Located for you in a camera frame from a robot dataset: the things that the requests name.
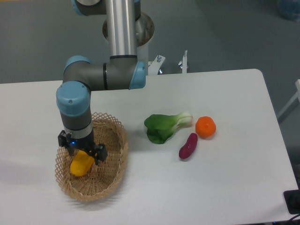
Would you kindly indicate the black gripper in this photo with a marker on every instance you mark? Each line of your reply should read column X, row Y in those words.
column 86, row 144

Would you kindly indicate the yellow toy mango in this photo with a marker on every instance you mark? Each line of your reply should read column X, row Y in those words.
column 81, row 164

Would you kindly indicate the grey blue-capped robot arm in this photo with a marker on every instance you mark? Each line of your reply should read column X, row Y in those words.
column 81, row 77

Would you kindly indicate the oval wicker basket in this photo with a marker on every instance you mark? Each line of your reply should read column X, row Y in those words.
column 100, row 180

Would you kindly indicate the green toy bok choy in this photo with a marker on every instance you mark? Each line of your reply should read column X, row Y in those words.
column 161, row 127

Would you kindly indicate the purple toy sweet potato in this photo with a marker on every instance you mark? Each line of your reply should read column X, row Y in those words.
column 189, row 147

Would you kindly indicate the orange toy tangerine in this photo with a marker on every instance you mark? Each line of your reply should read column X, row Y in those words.
column 205, row 127

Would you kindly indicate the black device at table edge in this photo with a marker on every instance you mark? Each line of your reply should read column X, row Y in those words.
column 292, row 200

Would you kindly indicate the blue object top right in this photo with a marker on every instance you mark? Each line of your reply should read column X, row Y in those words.
column 290, row 9

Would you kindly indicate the white furniture frame right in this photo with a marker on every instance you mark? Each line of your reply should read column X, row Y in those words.
column 290, row 105

